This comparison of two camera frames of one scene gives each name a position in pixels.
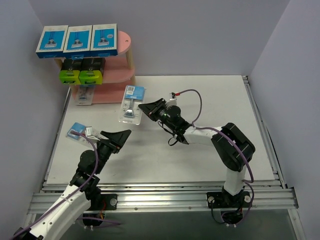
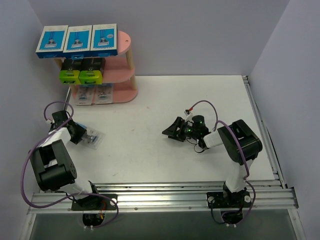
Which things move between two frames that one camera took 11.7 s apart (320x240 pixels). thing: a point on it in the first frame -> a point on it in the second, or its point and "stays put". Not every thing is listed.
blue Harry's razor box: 51,43 stays put
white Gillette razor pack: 130,112 -> 104,93
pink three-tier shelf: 117,87 stays put
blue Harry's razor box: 104,41 stays put
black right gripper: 155,113 -> 181,130
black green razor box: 70,71 stays put
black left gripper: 110,144 -> 78,132
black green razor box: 92,70 stays put
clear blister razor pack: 84,94 stays put
